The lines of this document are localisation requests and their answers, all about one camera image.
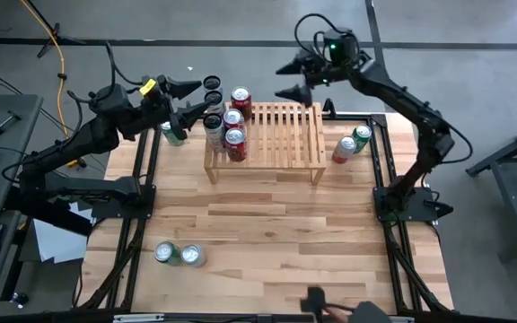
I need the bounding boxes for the grey and pink soda can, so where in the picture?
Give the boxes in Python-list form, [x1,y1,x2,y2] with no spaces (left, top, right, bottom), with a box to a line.
[180,243,208,268]
[331,135,357,165]

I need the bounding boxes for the tall white can black lid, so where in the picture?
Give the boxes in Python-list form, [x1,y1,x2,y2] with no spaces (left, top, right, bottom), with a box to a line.
[202,112,227,153]
[204,90,226,117]
[202,74,223,95]

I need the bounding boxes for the black frame bracket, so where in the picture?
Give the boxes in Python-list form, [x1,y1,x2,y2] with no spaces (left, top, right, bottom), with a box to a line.
[321,97,337,119]

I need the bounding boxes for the black floor cables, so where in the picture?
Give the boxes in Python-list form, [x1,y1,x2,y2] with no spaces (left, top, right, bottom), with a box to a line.
[0,60,69,135]

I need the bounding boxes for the grey side desk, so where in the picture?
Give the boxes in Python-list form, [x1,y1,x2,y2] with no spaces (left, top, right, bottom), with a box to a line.
[0,93,45,323]

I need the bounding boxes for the green soda can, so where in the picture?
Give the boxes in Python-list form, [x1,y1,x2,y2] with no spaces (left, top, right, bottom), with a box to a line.
[160,120,186,147]
[153,240,182,267]
[351,125,373,155]

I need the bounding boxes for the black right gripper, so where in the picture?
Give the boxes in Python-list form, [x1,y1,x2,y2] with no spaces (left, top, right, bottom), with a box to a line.
[274,47,372,109]

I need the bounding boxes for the black handheld object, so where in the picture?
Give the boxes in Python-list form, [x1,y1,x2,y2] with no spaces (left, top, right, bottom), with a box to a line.
[299,286,328,316]

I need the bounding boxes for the white paper sheets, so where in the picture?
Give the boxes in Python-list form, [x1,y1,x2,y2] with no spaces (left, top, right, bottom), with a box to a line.
[31,200,94,265]

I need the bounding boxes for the small black knob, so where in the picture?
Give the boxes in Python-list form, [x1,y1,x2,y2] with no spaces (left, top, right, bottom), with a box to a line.
[10,291,31,310]

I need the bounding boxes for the grey metal stand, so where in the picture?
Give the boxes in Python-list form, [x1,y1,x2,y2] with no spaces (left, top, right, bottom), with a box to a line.
[464,115,517,261]

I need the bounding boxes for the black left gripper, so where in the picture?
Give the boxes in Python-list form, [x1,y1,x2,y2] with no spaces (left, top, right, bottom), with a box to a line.
[123,74,213,140]

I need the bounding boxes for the grey aluminium bar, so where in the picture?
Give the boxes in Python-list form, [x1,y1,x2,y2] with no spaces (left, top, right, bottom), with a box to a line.
[112,313,166,323]

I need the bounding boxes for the black floor stand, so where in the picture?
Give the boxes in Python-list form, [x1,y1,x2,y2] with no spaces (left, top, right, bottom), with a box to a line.
[24,0,88,59]

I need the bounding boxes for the wooden slatted shelf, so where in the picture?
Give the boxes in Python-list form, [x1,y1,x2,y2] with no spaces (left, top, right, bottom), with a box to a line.
[203,101,329,187]

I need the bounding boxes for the yellow cable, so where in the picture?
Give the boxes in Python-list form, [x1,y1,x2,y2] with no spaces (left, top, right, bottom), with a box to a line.
[18,0,84,170]

